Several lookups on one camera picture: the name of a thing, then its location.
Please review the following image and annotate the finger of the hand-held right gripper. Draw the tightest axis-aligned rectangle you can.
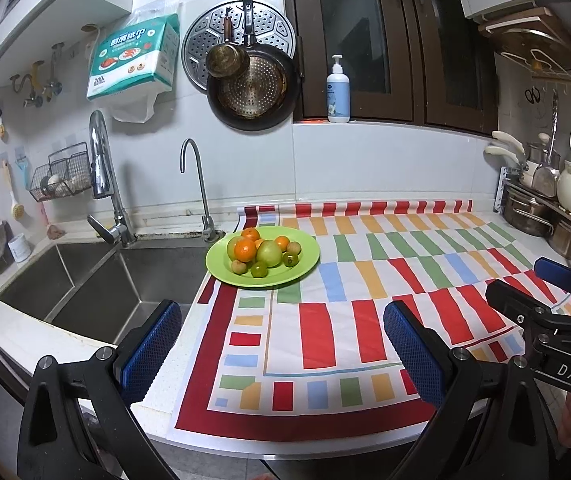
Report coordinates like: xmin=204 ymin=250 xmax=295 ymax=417
xmin=534 ymin=256 xmax=571 ymax=295
xmin=485 ymin=280 xmax=571 ymax=361

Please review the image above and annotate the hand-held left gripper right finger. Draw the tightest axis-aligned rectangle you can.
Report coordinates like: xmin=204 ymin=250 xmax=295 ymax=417
xmin=383 ymin=300 xmax=566 ymax=480

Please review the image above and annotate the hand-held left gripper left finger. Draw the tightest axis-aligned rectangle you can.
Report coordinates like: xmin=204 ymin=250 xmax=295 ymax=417
xmin=18 ymin=300 xmax=183 ymax=480

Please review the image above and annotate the green plastic plate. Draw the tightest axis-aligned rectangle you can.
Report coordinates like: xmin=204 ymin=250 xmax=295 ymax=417
xmin=205 ymin=226 xmax=321 ymax=288

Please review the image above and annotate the stainless steel double sink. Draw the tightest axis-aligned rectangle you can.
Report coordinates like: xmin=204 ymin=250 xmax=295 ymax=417
xmin=0 ymin=237 xmax=226 ymax=346

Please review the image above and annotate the metal spatula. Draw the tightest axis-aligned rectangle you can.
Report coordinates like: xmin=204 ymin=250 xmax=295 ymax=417
xmin=535 ymin=89 xmax=561 ymax=198

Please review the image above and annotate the striped colourful tablecloth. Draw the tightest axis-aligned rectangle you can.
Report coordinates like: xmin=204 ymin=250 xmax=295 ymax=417
xmin=174 ymin=200 xmax=571 ymax=443

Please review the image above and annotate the metal pot rack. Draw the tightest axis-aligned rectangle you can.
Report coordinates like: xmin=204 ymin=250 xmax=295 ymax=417
xmin=495 ymin=165 xmax=571 ymax=268

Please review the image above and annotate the small lidded steel pot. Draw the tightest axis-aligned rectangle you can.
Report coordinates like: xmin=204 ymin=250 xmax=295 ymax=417
xmin=523 ymin=142 xmax=561 ymax=167

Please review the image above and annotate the small white cup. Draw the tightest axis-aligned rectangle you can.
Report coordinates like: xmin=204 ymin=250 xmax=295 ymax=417
xmin=8 ymin=234 xmax=33 ymax=263

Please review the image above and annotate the thin gooseneck faucet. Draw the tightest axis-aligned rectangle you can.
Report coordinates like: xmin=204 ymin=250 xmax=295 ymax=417
xmin=180 ymin=138 xmax=227 ymax=242

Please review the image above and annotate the chrome kitchen faucet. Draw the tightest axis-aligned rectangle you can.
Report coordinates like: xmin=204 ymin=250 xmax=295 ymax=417
xmin=88 ymin=110 xmax=136 ymax=247

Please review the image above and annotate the dish brush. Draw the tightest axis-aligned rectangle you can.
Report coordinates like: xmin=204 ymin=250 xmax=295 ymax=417
xmin=4 ymin=160 xmax=28 ymax=219

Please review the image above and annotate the glass pot lid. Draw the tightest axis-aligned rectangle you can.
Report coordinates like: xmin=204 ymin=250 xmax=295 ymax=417
xmin=503 ymin=35 xmax=571 ymax=80

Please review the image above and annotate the wooden cutting board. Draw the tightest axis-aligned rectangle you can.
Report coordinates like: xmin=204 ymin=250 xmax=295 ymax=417
xmin=478 ymin=6 xmax=571 ymax=56

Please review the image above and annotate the white soap pump bottle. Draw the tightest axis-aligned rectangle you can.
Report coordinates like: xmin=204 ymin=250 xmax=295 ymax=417
xmin=326 ymin=55 xmax=351 ymax=124

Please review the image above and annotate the brass perforated colander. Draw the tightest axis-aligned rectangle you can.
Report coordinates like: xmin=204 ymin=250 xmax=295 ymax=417
xmin=215 ymin=55 xmax=289 ymax=118

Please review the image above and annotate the black frying pan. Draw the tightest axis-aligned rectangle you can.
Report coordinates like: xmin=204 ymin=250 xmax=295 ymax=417
xmin=206 ymin=0 xmax=301 ymax=132

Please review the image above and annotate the teal paper towel pack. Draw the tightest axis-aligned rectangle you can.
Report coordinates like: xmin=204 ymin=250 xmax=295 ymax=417
xmin=86 ymin=12 xmax=181 ymax=101

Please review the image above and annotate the small brass ladle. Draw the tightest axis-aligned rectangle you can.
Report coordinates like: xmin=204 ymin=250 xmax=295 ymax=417
xmin=205 ymin=7 xmax=251 ymax=78

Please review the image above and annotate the dark wooden window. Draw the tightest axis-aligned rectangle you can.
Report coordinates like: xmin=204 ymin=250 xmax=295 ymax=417
xmin=282 ymin=0 xmax=499 ymax=133

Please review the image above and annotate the round metal steamer plate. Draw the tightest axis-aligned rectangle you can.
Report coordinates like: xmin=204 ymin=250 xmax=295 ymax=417
xmin=182 ymin=2 xmax=296 ymax=95

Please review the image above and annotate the white pan handle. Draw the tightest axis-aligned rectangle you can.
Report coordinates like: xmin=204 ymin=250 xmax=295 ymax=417
xmin=492 ymin=130 xmax=526 ymax=158
xmin=485 ymin=145 xmax=521 ymax=167

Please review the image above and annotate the black wire basket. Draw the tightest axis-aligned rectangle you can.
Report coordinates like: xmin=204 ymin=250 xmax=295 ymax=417
xmin=29 ymin=141 xmax=93 ymax=203

